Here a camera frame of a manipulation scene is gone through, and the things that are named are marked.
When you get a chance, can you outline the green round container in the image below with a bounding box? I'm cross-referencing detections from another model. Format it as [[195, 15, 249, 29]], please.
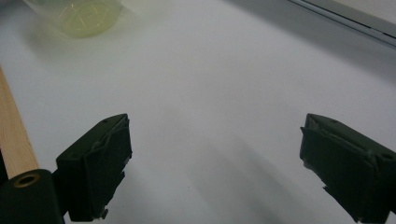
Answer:
[[21, 0, 124, 40]]

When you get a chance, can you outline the wooden rod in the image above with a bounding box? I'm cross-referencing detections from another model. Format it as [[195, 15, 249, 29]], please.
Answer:
[[0, 66, 40, 181]]

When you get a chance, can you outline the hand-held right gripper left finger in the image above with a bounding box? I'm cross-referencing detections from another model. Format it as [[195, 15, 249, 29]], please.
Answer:
[[55, 113, 134, 223]]

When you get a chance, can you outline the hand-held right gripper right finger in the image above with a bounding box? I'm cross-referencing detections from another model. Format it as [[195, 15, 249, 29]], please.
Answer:
[[299, 113, 396, 224]]

